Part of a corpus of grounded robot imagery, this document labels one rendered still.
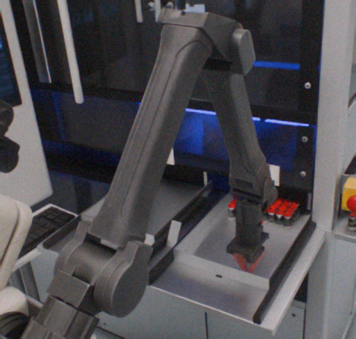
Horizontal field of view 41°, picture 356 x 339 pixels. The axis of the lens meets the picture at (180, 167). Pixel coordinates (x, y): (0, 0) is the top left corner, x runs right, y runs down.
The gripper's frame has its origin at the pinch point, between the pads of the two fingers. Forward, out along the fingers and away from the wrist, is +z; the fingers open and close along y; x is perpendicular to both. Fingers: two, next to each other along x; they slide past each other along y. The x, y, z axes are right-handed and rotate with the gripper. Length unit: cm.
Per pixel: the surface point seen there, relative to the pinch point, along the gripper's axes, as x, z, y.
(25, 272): 99, 41, 12
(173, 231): 24.2, -1.6, 5.8
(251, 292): -2.4, 2.7, -3.0
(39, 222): 74, 7, 3
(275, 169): 3.9, -15.3, 27.1
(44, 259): 110, 51, 31
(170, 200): 37.1, 0.6, 24.5
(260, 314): -7.7, 1.1, -10.5
